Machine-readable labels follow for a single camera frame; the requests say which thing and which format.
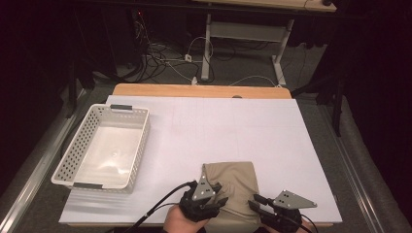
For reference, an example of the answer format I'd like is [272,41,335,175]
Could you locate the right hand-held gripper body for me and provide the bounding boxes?
[257,189,319,233]

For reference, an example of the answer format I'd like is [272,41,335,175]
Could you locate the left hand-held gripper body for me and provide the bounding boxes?
[179,174,222,223]

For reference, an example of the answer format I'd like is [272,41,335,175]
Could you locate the khaki pants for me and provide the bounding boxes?
[200,160,261,233]

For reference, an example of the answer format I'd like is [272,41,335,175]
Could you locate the white perforated plastic basket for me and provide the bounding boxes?
[51,104,152,194]

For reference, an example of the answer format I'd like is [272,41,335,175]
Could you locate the person's right hand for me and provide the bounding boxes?
[295,220,314,233]

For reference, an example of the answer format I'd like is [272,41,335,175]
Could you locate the person's left hand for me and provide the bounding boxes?
[163,204,208,233]

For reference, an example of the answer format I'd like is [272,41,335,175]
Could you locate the white table cover sheet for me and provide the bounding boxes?
[58,94,343,225]

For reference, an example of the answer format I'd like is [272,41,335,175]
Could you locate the black metal stand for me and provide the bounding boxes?
[64,59,96,119]
[290,61,346,138]

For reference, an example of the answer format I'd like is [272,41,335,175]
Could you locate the white-framed desk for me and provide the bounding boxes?
[192,0,338,86]

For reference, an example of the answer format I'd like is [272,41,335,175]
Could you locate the black computer tower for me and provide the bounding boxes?
[105,8,145,67]

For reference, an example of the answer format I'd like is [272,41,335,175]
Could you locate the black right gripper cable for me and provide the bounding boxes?
[281,215,320,233]

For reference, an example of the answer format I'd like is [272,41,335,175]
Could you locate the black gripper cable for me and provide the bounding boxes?
[281,215,320,233]
[122,181,198,233]

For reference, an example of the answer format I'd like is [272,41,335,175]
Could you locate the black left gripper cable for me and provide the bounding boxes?
[122,181,198,233]

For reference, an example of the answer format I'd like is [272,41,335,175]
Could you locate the aluminium floor rail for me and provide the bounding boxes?
[0,88,90,233]
[319,103,387,233]

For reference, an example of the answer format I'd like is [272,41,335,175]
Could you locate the long white floor cable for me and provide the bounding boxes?
[229,75,283,88]

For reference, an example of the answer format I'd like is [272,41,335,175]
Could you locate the white cable with plug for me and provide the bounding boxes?
[161,59,199,86]

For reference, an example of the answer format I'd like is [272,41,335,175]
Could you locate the tangle of black cables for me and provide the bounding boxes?
[129,9,217,84]

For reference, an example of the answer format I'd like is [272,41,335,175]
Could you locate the looped white cable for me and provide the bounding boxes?
[188,36,215,62]

